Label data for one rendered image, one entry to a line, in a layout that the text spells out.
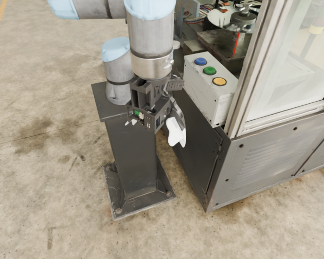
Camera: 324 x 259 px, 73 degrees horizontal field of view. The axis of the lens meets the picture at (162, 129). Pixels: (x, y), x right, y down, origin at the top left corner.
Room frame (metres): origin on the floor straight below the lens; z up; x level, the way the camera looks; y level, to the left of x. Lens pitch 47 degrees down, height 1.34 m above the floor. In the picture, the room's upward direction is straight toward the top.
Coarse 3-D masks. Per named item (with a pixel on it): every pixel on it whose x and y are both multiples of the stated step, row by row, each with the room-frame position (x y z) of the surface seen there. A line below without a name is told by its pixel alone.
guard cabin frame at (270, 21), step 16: (272, 0) 0.52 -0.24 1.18; (288, 0) 0.52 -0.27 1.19; (272, 16) 0.51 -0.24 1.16; (256, 32) 0.54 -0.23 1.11; (272, 32) 0.53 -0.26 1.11; (256, 48) 0.52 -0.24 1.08; (272, 48) 0.52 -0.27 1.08; (256, 64) 0.51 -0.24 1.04; (240, 80) 0.54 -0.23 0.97; (256, 80) 0.53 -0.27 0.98; (240, 96) 0.52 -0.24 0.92; (240, 112) 0.51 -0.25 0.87; (288, 112) 0.60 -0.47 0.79; (304, 112) 0.63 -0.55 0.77; (224, 128) 0.55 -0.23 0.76; (240, 128) 0.52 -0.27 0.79; (256, 128) 0.55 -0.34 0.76
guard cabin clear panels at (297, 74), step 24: (312, 0) 0.57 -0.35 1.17; (288, 24) 0.55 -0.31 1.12; (312, 24) 0.58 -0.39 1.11; (288, 48) 0.57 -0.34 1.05; (312, 48) 0.60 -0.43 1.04; (288, 72) 0.58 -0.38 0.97; (312, 72) 0.62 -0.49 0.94; (264, 96) 0.56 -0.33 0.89; (288, 96) 0.60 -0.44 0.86; (312, 96) 0.65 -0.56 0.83
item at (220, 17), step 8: (216, 8) 1.20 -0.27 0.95; (224, 8) 1.20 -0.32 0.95; (232, 8) 1.20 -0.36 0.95; (240, 8) 1.20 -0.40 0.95; (256, 8) 1.20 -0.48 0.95; (208, 16) 1.09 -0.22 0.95; (216, 16) 1.09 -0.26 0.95; (224, 16) 1.09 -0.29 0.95; (256, 16) 1.09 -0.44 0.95; (216, 24) 1.00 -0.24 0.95; (224, 24) 1.00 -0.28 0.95; (232, 24) 1.00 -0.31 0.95; (240, 24) 1.00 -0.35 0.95; (248, 24) 1.00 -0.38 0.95; (240, 32) 0.92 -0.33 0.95; (248, 32) 0.92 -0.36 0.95
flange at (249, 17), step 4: (236, 12) 1.12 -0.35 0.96; (240, 12) 1.07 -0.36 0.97; (248, 12) 1.07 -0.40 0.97; (232, 16) 1.07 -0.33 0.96; (236, 16) 1.06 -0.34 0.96; (240, 16) 1.06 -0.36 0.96; (244, 16) 1.06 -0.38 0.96; (248, 16) 1.06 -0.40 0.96; (252, 16) 1.06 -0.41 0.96; (236, 20) 1.04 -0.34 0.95; (240, 20) 1.03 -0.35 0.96; (244, 20) 1.02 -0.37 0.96; (248, 20) 1.02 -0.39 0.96; (252, 20) 1.03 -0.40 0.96
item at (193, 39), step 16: (176, 0) 1.35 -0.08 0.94; (192, 0) 1.18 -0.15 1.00; (176, 16) 1.34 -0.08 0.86; (176, 32) 1.33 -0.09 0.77; (192, 32) 1.38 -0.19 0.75; (224, 32) 1.15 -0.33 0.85; (192, 48) 1.04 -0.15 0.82; (208, 48) 1.03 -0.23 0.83; (224, 48) 0.98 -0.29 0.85; (240, 48) 0.98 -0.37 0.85; (224, 64) 0.89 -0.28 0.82; (240, 64) 0.90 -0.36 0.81
